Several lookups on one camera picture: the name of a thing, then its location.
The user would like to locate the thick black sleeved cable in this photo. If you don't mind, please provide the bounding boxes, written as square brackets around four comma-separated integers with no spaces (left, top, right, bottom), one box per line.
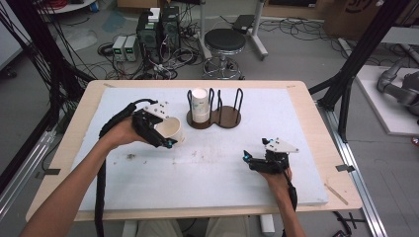
[94,98,159,237]

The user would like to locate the single white paper cup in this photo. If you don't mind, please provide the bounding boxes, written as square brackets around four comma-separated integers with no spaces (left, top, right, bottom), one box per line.
[154,117,186,146]

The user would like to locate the black metal frame post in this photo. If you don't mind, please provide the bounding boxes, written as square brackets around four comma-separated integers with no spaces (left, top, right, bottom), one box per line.
[308,0,411,143]

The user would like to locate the thin wooden stick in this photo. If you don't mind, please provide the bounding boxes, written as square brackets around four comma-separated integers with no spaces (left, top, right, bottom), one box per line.
[324,183,350,206]

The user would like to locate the thin black sleeved cable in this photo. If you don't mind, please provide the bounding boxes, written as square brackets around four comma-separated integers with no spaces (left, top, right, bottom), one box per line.
[281,169,298,237]

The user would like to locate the aluminium rail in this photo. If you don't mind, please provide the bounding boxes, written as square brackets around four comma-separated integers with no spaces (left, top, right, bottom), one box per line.
[0,128,57,221]
[315,101,388,237]

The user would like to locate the white metal stand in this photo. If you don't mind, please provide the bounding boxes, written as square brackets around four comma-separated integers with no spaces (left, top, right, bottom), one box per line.
[197,0,270,61]

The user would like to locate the wooden cup rack black rods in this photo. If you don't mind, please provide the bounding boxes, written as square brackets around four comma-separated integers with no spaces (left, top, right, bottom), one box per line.
[186,87,245,130]

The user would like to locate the light wooden table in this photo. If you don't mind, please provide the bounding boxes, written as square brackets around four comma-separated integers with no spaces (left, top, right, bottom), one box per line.
[25,79,364,222]

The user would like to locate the grey power supply unit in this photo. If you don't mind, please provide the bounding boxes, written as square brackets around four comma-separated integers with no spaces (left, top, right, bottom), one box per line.
[124,35,139,63]
[112,35,128,63]

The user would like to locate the black round stool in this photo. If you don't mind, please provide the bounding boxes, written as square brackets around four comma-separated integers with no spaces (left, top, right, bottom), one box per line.
[201,28,247,81]

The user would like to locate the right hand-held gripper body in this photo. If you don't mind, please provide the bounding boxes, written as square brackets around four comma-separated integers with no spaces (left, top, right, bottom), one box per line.
[250,137,300,175]

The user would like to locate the black tape piece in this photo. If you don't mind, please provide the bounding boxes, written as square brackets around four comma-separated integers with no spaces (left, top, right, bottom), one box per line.
[35,168,61,177]
[335,164,357,174]

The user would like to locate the cardboard box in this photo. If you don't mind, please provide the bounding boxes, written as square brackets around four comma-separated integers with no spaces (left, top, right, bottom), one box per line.
[323,0,383,41]

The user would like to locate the black computer tower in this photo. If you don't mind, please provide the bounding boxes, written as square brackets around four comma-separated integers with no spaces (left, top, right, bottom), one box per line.
[160,5,182,51]
[135,11,163,64]

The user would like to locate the stack of white paper cups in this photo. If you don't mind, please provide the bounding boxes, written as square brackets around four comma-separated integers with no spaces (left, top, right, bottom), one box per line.
[191,87,210,123]

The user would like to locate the white foam mat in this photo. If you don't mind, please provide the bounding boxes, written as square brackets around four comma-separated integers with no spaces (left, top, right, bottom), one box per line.
[71,86,329,212]

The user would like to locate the black frame with cables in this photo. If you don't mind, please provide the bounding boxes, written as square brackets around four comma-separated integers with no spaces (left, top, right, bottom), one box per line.
[0,0,91,112]

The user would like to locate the black flat device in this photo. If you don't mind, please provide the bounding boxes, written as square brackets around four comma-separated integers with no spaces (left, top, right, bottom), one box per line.
[231,14,256,35]

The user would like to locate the person's right hand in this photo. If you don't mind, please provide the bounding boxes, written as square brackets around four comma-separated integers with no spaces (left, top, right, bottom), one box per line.
[261,167,293,198]

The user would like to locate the white floor platform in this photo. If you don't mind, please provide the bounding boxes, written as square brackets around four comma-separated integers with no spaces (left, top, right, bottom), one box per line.
[355,64,419,137]

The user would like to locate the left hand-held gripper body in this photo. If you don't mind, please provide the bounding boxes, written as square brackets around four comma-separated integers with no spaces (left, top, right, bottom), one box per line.
[131,101,171,146]

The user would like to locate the tangle of floor cables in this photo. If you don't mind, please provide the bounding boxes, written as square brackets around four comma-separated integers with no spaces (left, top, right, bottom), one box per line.
[97,39,206,81]

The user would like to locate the small white box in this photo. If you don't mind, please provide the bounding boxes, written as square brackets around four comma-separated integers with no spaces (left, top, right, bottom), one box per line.
[147,7,162,24]

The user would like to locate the person's left hand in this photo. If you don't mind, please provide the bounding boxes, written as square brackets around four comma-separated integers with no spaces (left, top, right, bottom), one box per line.
[98,115,148,150]

